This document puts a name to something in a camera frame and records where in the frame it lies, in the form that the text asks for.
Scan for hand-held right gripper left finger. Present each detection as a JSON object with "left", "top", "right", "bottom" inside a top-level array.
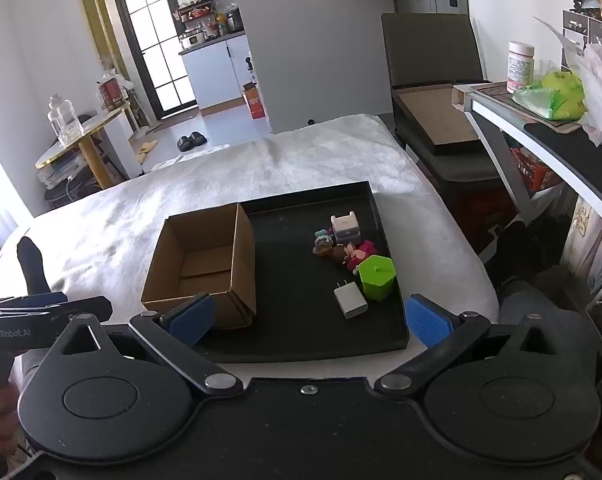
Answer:
[{"left": 51, "top": 294, "right": 244, "bottom": 401}]

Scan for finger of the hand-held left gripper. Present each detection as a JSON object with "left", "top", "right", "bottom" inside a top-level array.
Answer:
[
  {"left": 31, "top": 296, "right": 113, "bottom": 322},
  {"left": 0, "top": 291, "right": 68, "bottom": 311}
]

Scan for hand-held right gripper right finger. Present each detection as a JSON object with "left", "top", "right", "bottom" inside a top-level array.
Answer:
[{"left": 373, "top": 294, "right": 574, "bottom": 401}]

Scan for brown cardboard box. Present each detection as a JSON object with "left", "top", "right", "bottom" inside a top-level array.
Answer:
[{"left": 140, "top": 202, "right": 258, "bottom": 332}]

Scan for green lidded container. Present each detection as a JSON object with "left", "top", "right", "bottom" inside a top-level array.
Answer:
[{"left": 357, "top": 255, "right": 398, "bottom": 302}]

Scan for white charger plug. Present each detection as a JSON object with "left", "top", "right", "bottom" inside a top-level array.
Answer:
[{"left": 333, "top": 280, "right": 369, "bottom": 321}]

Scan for black tray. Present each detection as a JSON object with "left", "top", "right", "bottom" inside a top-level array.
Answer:
[{"left": 196, "top": 180, "right": 411, "bottom": 365}]

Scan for person's black socked foot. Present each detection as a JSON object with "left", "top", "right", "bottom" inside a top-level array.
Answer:
[{"left": 16, "top": 236, "right": 53, "bottom": 297}]

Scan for small pink figurine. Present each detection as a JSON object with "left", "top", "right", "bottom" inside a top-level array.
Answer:
[{"left": 346, "top": 240, "right": 378, "bottom": 275}]

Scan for white bed blanket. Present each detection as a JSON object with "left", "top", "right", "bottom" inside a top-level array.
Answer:
[{"left": 0, "top": 112, "right": 502, "bottom": 401}]

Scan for small white toy house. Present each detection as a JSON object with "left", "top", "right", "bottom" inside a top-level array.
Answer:
[{"left": 330, "top": 214, "right": 363, "bottom": 244}]

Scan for small figurine with teal bow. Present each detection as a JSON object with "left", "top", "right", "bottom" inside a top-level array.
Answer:
[{"left": 313, "top": 229, "right": 335, "bottom": 259}]

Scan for stack of things under table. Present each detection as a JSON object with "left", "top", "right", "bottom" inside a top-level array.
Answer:
[{"left": 36, "top": 152, "right": 90, "bottom": 192}]

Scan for yellow slippers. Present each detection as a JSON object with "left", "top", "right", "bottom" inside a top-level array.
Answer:
[{"left": 136, "top": 140, "right": 160, "bottom": 165}]

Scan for round gold edged side table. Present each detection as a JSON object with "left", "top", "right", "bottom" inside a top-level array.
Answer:
[{"left": 35, "top": 105, "right": 133, "bottom": 192}]

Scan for clear glass jar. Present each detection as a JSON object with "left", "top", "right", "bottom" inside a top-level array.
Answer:
[{"left": 47, "top": 94, "right": 78, "bottom": 145}]

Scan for black framed wooden board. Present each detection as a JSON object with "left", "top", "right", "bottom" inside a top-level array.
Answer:
[{"left": 393, "top": 82, "right": 488, "bottom": 157}]

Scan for white framed desk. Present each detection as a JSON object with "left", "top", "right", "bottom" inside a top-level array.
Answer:
[{"left": 462, "top": 82, "right": 602, "bottom": 321}]

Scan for orange cardboard box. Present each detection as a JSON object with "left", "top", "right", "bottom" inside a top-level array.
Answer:
[{"left": 241, "top": 82, "right": 267, "bottom": 121}]

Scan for white kitchen cabinet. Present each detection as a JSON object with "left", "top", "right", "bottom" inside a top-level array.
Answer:
[{"left": 178, "top": 30, "right": 255, "bottom": 111}]

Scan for green plastic bag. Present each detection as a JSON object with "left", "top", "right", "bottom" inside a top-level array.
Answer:
[{"left": 512, "top": 71, "right": 588, "bottom": 122}]

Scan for pink lidded jar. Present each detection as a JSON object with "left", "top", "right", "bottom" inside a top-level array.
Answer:
[{"left": 507, "top": 41, "right": 536, "bottom": 95}]

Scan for black framed glass door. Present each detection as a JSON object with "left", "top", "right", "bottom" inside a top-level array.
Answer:
[{"left": 112, "top": 0, "right": 200, "bottom": 117}]

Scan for dark green chair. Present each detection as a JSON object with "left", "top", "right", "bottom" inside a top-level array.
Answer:
[{"left": 381, "top": 12, "right": 514, "bottom": 183}]

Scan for desktop drawer organizer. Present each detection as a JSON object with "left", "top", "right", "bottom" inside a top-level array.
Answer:
[{"left": 561, "top": 9, "right": 602, "bottom": 72}]

